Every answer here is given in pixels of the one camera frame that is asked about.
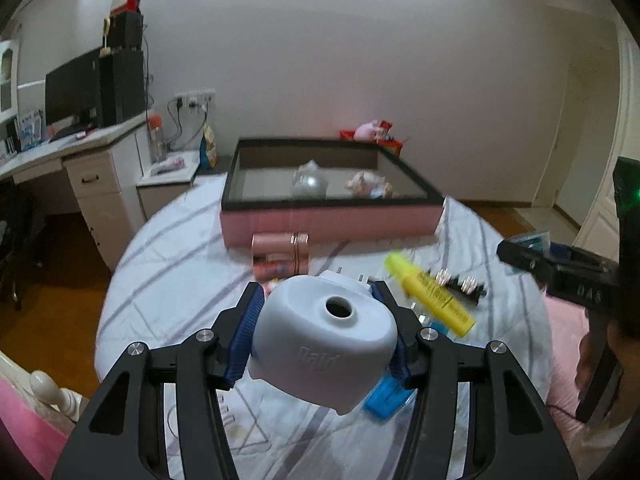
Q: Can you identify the white plug-in repellent device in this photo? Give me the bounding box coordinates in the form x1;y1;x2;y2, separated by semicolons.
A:
247;267;401;417

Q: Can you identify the black computer tower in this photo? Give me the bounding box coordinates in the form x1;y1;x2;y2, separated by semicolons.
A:
99;50;147;128

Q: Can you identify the blue plastic tube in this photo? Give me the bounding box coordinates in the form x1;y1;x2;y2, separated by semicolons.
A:
362;377;408;418

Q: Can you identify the pink box with black rim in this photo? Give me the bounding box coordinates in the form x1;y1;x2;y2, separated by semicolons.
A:
220;136;447;250

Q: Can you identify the white striped bedsheet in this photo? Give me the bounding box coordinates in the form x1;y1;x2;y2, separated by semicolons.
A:
95;172;553;480

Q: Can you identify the white bed frame post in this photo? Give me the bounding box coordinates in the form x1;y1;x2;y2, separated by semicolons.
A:
0;352;90;433

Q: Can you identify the yellow highlighter pen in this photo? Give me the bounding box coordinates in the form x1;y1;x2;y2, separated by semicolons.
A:
384;252;477;338

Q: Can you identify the snack bag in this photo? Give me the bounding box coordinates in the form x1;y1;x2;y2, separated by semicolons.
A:
199;124;219;170

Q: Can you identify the water bottle with red cap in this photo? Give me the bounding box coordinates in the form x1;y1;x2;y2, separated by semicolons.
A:
147;113;168;163

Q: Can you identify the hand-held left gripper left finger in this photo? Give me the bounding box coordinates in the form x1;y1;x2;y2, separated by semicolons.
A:
52;282;266;480

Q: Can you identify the red storage crate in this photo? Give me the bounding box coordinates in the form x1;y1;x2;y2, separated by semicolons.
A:
340;129;405;157

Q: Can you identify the white wall outlet strip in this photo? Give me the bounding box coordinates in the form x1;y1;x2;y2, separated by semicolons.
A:
174;89;217;106

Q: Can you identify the rose gold cosmetic tube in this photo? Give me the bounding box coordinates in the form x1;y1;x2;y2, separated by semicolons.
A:
251;231;311;281

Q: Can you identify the pink quilt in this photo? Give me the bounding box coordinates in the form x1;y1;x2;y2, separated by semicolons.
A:
542;296;601;411

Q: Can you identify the white desk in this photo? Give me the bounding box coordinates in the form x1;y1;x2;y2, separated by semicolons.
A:
0;110;153;273

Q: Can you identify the white nightstand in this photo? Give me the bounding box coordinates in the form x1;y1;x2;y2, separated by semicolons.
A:
136;149;201;223

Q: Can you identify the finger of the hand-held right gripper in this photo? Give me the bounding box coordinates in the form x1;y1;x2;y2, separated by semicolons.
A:
496;237;556;291

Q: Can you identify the pink cloth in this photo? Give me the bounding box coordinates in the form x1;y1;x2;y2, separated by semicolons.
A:
0;377;71;480

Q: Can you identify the black monitor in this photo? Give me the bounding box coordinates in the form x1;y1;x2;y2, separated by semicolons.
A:
45;47;103;128

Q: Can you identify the black cable bundle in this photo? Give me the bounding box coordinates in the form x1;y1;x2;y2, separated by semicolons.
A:
430;270;488;306

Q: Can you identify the pearly white round figurine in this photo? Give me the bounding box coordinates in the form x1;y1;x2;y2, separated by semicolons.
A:
291;160;328;198

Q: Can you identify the black speaker box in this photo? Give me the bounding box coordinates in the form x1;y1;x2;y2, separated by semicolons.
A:
107;11;145;53

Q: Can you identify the person's right hand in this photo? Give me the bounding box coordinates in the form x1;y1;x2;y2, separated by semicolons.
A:
575;329;596;401

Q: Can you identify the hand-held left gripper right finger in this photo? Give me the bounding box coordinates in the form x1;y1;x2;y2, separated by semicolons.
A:
370;280;576;480

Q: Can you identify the white door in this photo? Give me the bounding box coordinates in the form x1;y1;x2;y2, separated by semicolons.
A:
572;25;640;263

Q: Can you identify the white glass-door cabinet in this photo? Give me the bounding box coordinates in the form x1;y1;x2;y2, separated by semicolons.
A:
0;37;21;123

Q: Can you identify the black power cable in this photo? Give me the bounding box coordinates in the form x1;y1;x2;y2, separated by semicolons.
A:
166;99;185;151

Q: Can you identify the black office chair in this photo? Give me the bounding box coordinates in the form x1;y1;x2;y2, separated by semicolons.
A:
0;180;48;311

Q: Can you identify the blue white box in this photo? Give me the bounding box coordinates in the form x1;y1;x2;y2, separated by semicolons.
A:
17;110;46;150

